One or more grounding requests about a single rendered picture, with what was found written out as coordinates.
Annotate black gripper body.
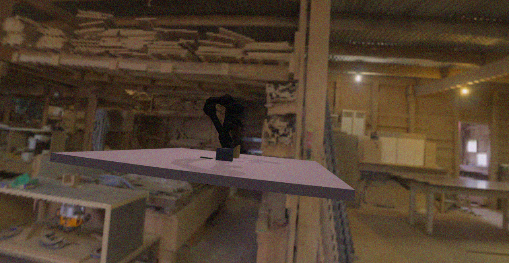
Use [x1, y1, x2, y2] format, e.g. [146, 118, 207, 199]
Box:
[222, 113, 234, 128]

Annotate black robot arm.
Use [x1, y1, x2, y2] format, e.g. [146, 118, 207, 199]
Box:
[203, 94, 244, 149]

